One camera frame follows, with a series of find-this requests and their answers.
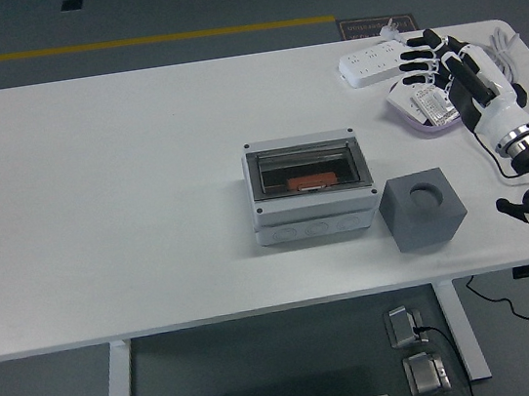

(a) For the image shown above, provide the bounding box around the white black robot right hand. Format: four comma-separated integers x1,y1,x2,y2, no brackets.
393,15,529,162

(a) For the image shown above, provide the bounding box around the orange cylindrical battery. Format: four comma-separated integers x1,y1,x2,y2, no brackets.
285,170,343,195

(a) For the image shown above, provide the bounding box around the smoky transparent box lid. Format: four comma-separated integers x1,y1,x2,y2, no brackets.
246,137,371,205

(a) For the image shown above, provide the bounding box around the grey block battery holder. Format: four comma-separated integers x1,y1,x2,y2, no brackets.
373,164,472,256

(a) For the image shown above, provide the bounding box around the metal floor socket box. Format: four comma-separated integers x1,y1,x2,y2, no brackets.
400,347,455,396
382,301,431,350

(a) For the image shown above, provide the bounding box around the black power adapter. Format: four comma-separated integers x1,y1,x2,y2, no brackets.
511,81,529,109

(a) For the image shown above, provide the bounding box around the white flat panel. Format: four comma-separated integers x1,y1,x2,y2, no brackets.
386,85,427,130

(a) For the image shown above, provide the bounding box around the white power plug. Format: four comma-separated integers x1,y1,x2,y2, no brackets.
376,16,409,45

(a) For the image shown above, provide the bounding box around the white power strip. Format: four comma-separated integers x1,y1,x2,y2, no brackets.
334,36,420,91

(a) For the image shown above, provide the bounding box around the brown floor sign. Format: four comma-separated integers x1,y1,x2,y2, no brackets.
336,10,420,44

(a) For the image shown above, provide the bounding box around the grey coiled power cable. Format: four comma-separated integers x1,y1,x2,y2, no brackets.
476,22,528,89

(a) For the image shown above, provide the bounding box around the labelled packaged wall socket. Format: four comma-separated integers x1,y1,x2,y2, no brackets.
407,82,462,130

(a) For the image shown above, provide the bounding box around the thin black adapter cable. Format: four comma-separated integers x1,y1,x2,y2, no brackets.
471,124,529,188

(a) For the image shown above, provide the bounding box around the black cable under table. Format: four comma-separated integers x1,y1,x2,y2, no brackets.
461,261,529,331

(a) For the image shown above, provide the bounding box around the grey plastic enclosure box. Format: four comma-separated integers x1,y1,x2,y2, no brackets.
239,125,382,248

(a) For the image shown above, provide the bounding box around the black floor cable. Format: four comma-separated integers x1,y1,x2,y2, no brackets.
412,320,475,396

